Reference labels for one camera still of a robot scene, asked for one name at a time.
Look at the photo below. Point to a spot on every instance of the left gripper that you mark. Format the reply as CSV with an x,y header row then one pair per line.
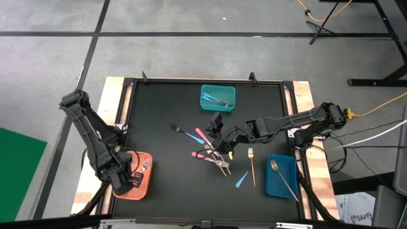
x,y
122,183

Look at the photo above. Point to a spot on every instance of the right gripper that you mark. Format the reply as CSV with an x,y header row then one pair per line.
x,y
227,140

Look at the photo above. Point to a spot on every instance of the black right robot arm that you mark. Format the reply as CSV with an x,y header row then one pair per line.
x,y
286,122

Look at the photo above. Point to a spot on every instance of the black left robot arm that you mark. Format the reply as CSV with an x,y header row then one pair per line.
x,y
92,133

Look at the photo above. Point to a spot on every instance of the orange plastic bin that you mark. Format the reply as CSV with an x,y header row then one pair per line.
x,y
143,191

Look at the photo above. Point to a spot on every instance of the teal plastic bin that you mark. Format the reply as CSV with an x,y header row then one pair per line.
x,y
222,90

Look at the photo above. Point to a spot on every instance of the black table leg strut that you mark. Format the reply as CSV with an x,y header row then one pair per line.
x,y
314,198
95,198

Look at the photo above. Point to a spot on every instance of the black table clamp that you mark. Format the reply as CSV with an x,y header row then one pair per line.
x,y
253,78
144,78

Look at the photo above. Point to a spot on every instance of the blue plastic bin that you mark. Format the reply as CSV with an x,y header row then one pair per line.
x,y
273,187

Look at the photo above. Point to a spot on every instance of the light wooden table board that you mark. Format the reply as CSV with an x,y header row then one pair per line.
x,y
302,95
114,84

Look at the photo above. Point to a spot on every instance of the black floor bar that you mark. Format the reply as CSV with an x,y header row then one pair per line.
x,y
47,224

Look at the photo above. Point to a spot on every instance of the green floor mat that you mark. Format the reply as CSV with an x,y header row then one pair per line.
x,y
19,175

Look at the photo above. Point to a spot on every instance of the black tripod stand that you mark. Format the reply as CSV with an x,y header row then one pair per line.
x,y
320,28

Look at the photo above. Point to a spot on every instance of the white cardboard box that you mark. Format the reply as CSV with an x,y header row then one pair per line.
x,y
356,206

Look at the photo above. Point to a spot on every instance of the grey chair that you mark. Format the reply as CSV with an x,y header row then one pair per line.
x,y
388,206

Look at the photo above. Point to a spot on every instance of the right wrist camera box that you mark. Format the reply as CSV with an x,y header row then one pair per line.
x,y
217,119

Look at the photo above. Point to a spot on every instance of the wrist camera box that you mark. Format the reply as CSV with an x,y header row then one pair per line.
x,y
124,159
217,119

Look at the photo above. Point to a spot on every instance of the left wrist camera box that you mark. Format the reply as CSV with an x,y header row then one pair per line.
x,y
124,159

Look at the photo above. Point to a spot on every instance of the silver metal bracket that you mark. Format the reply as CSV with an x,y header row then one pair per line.
x,y
294,225
117,221

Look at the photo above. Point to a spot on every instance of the black table frame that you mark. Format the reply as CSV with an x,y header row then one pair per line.
x,y
190,81

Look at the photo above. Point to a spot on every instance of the black stand frame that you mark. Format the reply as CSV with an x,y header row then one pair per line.
x,y
365,82

